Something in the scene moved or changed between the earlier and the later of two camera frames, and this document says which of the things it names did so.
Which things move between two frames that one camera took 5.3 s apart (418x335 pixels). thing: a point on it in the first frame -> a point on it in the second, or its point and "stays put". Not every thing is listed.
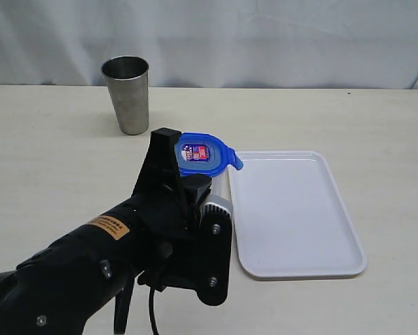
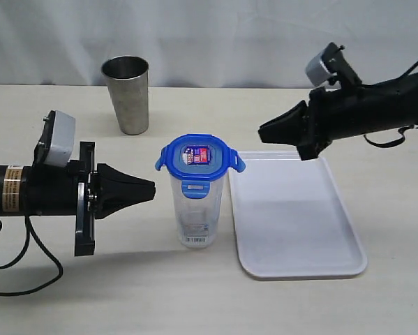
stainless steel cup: (128, 79) stays put
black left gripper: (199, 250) -> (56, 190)
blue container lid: (202, 153) stays put
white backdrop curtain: (285, 44) stays put
